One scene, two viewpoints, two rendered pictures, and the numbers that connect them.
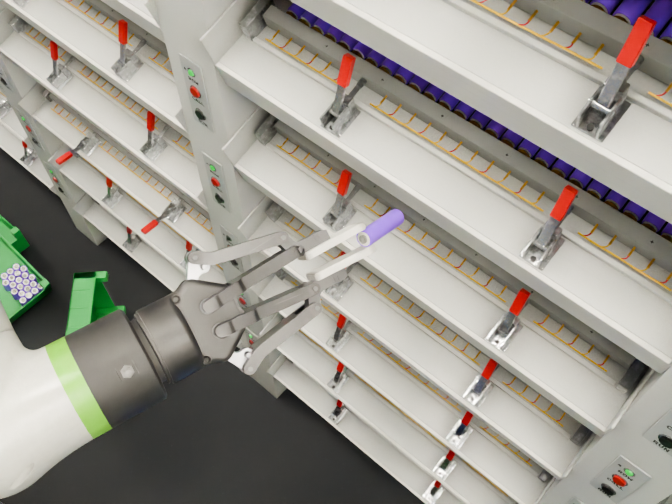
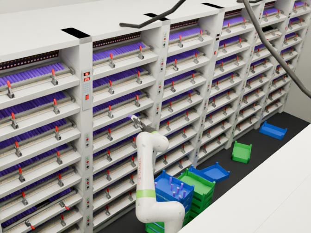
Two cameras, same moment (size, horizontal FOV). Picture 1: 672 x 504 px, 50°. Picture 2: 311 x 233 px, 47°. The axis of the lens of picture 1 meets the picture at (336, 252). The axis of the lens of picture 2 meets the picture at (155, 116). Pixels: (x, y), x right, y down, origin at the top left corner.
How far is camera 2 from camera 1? 2.31 m
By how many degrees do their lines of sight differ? 65
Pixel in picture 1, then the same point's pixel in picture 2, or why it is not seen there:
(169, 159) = (65, 182)
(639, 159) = (144, 82)
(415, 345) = (124, 152)
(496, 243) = (135, 108)
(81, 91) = (32, 198)
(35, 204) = not seen: outside the picture
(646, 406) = (153, 111)
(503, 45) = (127, 85)
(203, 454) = not seen: outside the picture
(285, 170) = (97, 143)
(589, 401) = (147, 122)
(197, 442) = not seen: outside the picture
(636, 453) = (155, 120)
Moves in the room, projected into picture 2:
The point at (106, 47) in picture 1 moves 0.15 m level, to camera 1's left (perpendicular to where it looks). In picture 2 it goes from (50, 165) to (43, 180)
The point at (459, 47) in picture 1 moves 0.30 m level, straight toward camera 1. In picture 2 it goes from (126, 88) to (167, 96)
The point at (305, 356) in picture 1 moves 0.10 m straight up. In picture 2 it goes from (100, 202) to (100, 193)
